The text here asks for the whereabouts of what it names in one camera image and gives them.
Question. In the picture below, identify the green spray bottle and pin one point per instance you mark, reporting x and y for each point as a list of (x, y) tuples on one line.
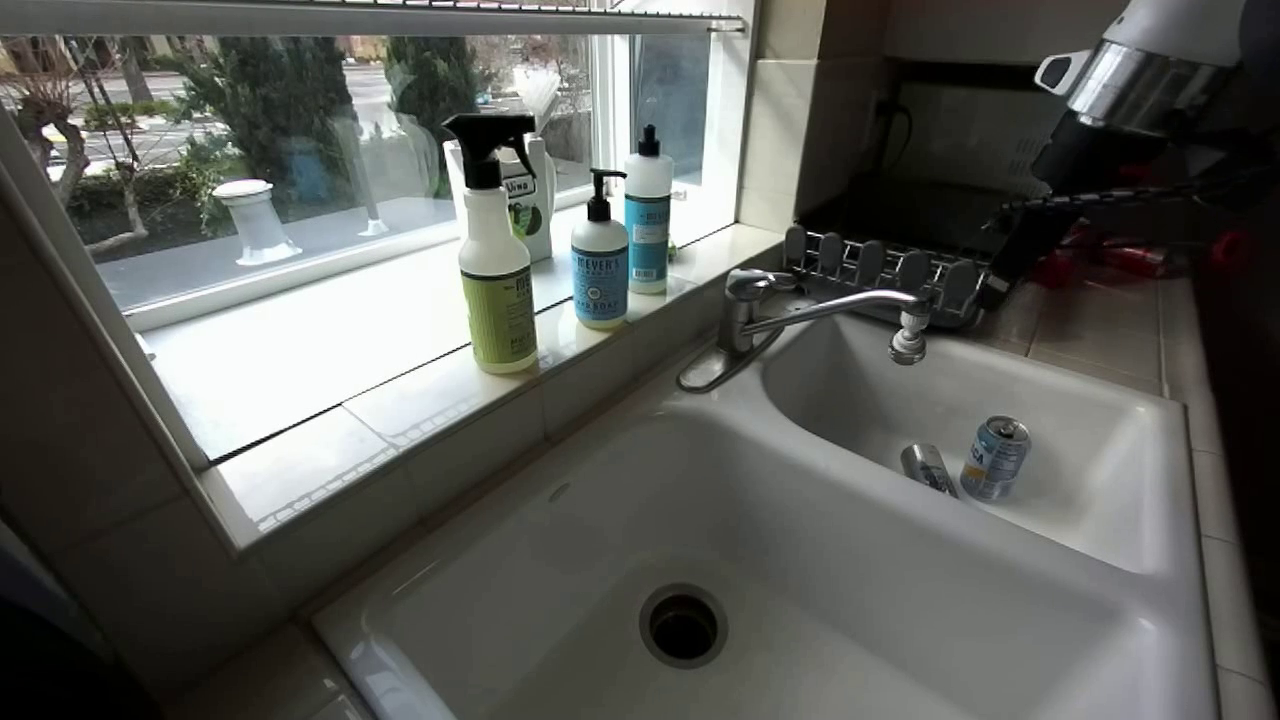
[(496, 270)]

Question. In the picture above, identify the chrome faucet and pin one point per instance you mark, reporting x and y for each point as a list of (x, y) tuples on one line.
[(820, 308)]

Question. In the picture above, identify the blue hand soap pump bottle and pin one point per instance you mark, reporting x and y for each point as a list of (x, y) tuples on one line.
[(600, 270)]

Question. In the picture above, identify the red plastic object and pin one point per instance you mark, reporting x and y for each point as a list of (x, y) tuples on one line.
[(1120, 258)]

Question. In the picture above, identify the blue dish soap bottle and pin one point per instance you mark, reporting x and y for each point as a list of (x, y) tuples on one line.
[(648, 220)]

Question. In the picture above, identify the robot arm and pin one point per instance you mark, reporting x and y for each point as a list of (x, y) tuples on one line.
[(1170, 40)]

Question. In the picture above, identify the grey dish rack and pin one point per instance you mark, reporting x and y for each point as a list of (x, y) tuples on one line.
[(900, 265)]

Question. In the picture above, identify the white double sink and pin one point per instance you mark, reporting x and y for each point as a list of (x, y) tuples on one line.
[(860, 600)]

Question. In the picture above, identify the blue soda can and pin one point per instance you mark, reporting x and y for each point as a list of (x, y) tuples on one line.
[(995, 460)]

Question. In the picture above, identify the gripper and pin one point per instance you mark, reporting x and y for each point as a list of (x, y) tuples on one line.
[(1095, 155)]

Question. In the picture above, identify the silver soda can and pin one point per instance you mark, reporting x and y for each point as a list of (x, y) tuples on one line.
[(928, 467)]

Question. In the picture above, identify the window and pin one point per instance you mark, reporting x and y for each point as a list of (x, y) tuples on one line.
[(300, 150)]

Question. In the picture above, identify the white garden pedestal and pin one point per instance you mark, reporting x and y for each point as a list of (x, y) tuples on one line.
[(254, 225)]

